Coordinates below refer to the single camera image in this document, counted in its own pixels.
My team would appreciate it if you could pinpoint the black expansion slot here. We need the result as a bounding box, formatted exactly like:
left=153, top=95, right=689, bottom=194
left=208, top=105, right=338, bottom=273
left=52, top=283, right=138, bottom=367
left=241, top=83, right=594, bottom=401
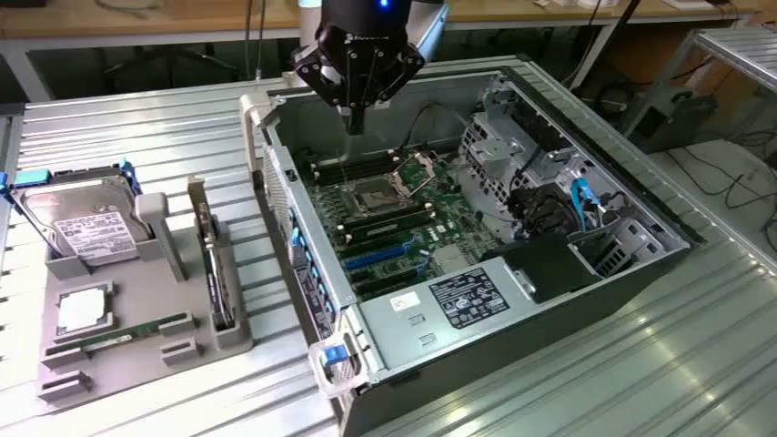
left=354, top=272, right=420, bottom=297

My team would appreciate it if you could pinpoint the black chair base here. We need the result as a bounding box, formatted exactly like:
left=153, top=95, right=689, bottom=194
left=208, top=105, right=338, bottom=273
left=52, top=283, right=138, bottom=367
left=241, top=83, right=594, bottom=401
left=100, top=43, right=241, bottom=90

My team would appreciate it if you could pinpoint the black floor cable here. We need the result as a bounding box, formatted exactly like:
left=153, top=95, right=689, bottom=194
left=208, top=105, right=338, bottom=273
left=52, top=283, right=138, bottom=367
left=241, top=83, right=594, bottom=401
left=663, top=131, right=777, bottom=208

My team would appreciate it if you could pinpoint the blue data wire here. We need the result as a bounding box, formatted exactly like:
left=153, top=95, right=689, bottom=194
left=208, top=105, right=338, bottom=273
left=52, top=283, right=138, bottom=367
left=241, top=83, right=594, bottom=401
left=569, top=177, right=593, bottom=233

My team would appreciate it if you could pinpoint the white cable on desk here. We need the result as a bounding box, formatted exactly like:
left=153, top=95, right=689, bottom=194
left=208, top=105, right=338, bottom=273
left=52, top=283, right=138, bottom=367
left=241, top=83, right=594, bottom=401
left=94, top=0, right=166, bottom=20

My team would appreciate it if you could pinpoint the silver chipset heatsink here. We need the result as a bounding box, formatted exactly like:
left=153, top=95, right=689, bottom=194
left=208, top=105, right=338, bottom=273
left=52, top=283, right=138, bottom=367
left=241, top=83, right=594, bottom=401
left=434, top=248, right=481, bottom=274

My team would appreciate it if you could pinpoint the green RAM stick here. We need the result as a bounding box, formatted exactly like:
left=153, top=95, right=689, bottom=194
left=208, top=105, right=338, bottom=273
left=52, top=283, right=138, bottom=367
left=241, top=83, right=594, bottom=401
left=48, top=313, right=186, bottom=359

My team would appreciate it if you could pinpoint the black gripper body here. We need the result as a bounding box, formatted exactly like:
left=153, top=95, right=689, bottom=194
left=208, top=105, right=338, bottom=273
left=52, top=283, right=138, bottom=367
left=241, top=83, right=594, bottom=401
left=314, top=0, right=416, bottom=111

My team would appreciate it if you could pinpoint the aluminium slat table frame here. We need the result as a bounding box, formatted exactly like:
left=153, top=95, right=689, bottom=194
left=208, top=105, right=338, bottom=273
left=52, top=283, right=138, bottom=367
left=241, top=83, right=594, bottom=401
left=624, top=27, right=777, bottom=137

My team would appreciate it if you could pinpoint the black RAM slot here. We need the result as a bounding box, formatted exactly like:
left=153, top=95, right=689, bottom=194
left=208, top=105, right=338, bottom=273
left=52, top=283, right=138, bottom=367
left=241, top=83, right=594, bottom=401
left=336, top=202, right=433, bottom=229
left=312, top=159, right=401, bottom=187
left=308, top=151, right=396, bottom=177
left=342, top=213, right=437, bottom=243

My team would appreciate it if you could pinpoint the silver CPU chip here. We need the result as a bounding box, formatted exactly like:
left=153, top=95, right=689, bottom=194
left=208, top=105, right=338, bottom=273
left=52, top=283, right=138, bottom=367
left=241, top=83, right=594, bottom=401
left=57, top=289, right=114, bottom=331

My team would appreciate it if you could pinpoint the blue disk caddy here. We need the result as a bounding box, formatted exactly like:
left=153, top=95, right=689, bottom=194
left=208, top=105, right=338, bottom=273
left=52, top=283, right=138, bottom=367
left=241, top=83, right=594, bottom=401
left=0, top=157, right=144, bottom=206

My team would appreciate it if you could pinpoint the open black PC case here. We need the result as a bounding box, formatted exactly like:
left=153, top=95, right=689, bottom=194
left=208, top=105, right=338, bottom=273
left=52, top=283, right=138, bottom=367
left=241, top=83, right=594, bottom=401
left=238, top=53, right=709, bottom=433

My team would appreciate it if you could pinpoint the CPU socket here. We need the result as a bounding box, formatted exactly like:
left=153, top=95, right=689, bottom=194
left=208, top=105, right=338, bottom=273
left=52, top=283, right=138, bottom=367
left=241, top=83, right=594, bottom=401
left=348, top=179, right=396, bottom=213

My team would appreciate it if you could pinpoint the blue expansion slot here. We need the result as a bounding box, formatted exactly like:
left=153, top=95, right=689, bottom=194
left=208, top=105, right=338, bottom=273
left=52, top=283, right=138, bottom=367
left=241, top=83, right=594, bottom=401
left=344, top=243, right=406, bottom=270

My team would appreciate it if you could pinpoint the grey box with handle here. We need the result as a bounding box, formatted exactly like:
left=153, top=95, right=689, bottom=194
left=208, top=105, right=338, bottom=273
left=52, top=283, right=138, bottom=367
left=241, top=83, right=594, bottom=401
left=621, top=88, right=721, bottom=155

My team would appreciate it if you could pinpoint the metal drive cage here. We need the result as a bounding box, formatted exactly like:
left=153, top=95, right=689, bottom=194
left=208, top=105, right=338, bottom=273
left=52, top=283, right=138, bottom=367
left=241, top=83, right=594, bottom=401
left=457, top=75, right=576, bottom=229

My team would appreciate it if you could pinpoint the black power wire bundle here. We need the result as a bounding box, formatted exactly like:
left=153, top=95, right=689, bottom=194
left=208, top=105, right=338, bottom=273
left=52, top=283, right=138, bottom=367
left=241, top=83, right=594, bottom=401
left=509, top=186, right=576, bottom=233

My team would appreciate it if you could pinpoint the green motherboard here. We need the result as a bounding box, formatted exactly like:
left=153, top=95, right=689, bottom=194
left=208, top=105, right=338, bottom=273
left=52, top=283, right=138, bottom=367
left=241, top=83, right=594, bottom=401
left=300, top=145, right=505, bottom=304

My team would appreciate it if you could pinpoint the metal socket cover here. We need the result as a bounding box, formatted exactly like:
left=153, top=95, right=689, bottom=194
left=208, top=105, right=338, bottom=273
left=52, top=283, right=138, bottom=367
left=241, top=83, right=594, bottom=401
left=390, top=152, right=438, bottom=192

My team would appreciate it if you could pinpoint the black plastic air shroud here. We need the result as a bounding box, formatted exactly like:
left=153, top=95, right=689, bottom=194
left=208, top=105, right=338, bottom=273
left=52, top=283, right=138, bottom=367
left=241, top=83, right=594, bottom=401
left=501, top=234, right=602, bottom=304

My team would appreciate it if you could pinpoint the thin black case wire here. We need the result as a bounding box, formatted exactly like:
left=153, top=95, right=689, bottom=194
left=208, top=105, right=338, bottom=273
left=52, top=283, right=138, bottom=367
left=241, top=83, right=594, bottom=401
left=406, top=104, right=472, bottom=149

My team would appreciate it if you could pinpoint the silver hard disk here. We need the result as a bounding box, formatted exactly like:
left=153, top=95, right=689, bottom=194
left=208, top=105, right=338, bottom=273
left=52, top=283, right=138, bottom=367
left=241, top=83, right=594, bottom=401
left=17, top=177, right=153, bottom=268

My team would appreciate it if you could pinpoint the black graphics card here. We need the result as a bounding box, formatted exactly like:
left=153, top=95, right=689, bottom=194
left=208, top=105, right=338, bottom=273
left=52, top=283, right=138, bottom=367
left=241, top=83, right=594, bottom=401
left=185, top=175, right=238, bottom=330

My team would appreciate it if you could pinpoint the grey parts rack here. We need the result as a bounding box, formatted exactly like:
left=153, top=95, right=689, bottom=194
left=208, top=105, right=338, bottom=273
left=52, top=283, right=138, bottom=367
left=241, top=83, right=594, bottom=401
left=34, top=175, right=256, bottom=404

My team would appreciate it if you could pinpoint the wooden desk white frame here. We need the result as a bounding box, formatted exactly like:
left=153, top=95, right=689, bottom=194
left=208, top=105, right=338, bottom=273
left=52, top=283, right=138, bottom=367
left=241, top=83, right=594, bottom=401
left=0, top=0, right=450, bottom=102
left=445, top=0, right=759, bottom=90

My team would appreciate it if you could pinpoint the grey power supply unit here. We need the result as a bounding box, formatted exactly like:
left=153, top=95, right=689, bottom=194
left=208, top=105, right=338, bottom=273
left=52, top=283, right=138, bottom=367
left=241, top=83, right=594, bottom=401
left=357, top=257, right=538, bottom=372

